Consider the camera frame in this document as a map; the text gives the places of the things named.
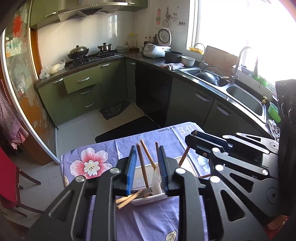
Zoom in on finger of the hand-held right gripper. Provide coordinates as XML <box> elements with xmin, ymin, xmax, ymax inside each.
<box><xmin>185</xmin><ymin>134</ymin><xmax>278</xmax><ymax>183</ymax></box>
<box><xmin>196</xmin><ymin>132</ymin><xmax>279</xmax><ymax>160</ymax></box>

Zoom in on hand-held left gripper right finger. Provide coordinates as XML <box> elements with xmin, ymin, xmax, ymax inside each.
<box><xmin>157</xmin><ymin>146</ymin><xmax>269</xmax><ymax>241</ymax></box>

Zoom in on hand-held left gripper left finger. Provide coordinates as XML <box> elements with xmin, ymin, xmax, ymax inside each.
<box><xmin>25</xmin><ymin>146</ymin><xmax>138</xmax><ymax>241</ymax></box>

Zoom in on white plastic utensil holder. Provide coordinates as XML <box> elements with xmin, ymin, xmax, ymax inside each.
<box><xmin>131</xmin><ymin>156</ymin><xmax>198</xmax><ymax>207</ymax></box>

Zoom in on white spoon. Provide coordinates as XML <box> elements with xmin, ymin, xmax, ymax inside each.
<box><xmin>154</xmin><ymin>162</ymin><xmax>163</xmax><ymax>186</ymax></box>

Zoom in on patterned rag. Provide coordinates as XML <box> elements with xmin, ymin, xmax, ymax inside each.
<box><xmin>265</xmin><ymin>119</ymin><xmax>281</xmax><ymax>142</ymax></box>

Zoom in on black floor mat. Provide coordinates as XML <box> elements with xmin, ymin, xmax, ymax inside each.
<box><xmin>95</xmin><ymin>115</ymin><xmax>161</xmax><ymax>143</ymax></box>

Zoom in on purple floral tablecloth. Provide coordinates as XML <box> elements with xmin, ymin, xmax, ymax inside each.
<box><xmin>60</xmin><ymin>122</ymin><xmax>211</xmax><ymax>241</ymax></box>

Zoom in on green plastic cup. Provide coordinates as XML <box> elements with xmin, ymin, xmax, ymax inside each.
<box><xmin>268</xmin><ymin>102</ymin><xmax>281</xmax><ymax>123</ymax></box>

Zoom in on stainless double sink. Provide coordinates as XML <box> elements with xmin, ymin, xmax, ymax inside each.
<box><xmin>179</xmin><ymin>67</ymin><xmax>266</xmax><ymax>123</ymax></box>

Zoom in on dark floor cloth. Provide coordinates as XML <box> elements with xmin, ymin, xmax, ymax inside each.
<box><xmin>100</xmin><ymin>101</ymin><xmax>130</xmax><ymax>120</ymax></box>

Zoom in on green tray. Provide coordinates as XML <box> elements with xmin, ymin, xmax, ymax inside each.
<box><xmin>252</xmin><ymin>75</ymin><xmax>270</xmax><ymax>87</ymax></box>

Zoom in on black dishwasher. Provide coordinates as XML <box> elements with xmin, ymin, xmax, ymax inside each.
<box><xmin>135</xmin><ymin>64</ymin><xmax>173</xmax><ymax>128</ymax></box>

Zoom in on tall chrome faucet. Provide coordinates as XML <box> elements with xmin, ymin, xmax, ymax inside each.
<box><xmin>228</xmin><ymin>46</ymin><xmax>255</xmax><ymax>85</ymax></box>

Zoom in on wooden cutting board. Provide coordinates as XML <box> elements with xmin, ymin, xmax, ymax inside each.
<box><xmin>203</xmin><ymin>45</ymin><xmax>238</xmax><ymax>76</ymax></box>

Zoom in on white bowl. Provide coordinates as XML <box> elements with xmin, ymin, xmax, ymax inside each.
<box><xmin>181</xmin><ymin>56</ymin><xmax>196</xmax><ymax>67</ymax></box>

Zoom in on crumpled counter cloth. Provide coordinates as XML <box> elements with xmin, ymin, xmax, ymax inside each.
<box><xmin>159</xmin><ymin>62</ymin><xmax>185</xmax><ymax>70</ymax></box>

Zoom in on black cooking pot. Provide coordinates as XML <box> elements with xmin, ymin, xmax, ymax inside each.
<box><xmin>165</xmin><ymin>51</ymin><xmax>184</xmax><ymax>63</ymax></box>

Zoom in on yellow basket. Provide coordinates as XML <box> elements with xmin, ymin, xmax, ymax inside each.
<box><xmin>188</xmin><ymin>43</ymin><xmax>206</xmax><ymax>55</ymax></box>

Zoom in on lower kitchen cabinets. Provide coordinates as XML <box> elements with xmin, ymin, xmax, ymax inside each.
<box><xmin>37</xmin><ymin>58</ymin><xmax>275</xmax><ymax>139</ymax></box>

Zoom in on open cabinet drawer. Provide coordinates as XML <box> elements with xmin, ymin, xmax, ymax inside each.
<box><xmin>63</xmin><ymin>66</ymin><xmax>102</xmax><ymax>94</ymax></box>

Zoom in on white rice cooker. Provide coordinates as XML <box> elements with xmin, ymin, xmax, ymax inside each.
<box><xmin>143</xmin><ymin>28</ymin><xmax>173</xmax><ymax>58</ymax></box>

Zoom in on dark kitchen countertop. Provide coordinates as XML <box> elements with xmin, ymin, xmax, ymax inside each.
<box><xmin>35</xmin><ymin>51</ymin><xmax>281</xmax><ymax>130</ymax></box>

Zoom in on kitchen window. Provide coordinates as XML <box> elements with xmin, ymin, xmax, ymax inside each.
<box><xmin>186</xmin><ymin>0</ymin><xmax>296</xmax><ymax>80</ymax></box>

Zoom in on gas stove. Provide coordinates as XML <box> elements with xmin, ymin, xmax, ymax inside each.
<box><xmin>72</xmin><ymin>52</ymin><xmax>116</xmax><ymax>66</ymax></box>

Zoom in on red chair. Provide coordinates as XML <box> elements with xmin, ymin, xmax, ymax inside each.
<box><xmin>0</xmin><ymin>146</ymin><xmax>44</xmax><ymax>218</ymax></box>

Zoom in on steel pot with lid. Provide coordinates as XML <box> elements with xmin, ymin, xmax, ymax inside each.
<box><xmin>97</xmin><ymin>42</ymin><xmax>112</xmax><ymax>52</ymax></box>

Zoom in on white plastic bags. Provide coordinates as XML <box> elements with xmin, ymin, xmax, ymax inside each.
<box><xmin>39</xmin><ymin>58</ymin><xmax>66</xmax><ymax>80</ymax></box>

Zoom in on wok with lid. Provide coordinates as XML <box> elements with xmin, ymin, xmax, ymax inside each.
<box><xmin>67</xmin><ymin>45</ymin><xmax>90</xmax><ymax>60</ymax></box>

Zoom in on checked hanging apron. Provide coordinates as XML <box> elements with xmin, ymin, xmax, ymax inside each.
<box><xmin>0</xmin><ymin>79</ymin><xmax>29</xmax><ymax>150</ymax></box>

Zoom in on flower-patterned glass sliding door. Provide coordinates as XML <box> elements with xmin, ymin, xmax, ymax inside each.
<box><xmin>2</xmin><ymin>0</ymin><xmax>59</xmax><ymax>166</ymax></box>

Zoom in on steel range hood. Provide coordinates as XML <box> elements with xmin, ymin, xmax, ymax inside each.
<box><xmin>58</xmin><ymin>0</ymin><xmax>129</xmax><ymax>22</ymax></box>

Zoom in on dark wok with handle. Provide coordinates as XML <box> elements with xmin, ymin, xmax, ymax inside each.
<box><xmin>195</xmin><ymin>65</ymin><xmax>226</xmax><ymax>86</ymax></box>

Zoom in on wall utensil rack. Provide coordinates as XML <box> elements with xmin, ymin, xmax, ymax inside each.
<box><xmin>154</xmin><ymin>6</ymin><xmax>187</xmax><ymax>28</ymax></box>

